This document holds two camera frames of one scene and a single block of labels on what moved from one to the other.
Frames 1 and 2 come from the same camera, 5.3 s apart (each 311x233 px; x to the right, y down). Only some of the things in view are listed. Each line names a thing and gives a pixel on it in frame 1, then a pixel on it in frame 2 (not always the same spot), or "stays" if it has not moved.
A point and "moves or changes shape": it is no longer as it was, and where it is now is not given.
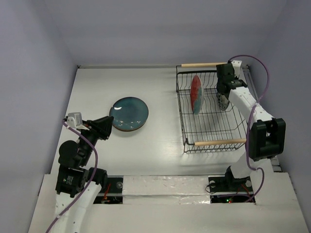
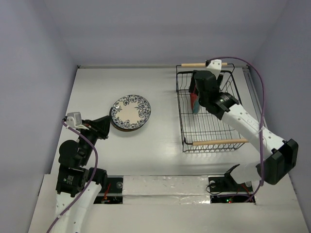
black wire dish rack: [206, 127] stays
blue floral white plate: [223, 102] moves or changes shape
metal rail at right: [250, 85] stays
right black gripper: [222, 90] to [194, 88]
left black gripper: [104, 125] stays
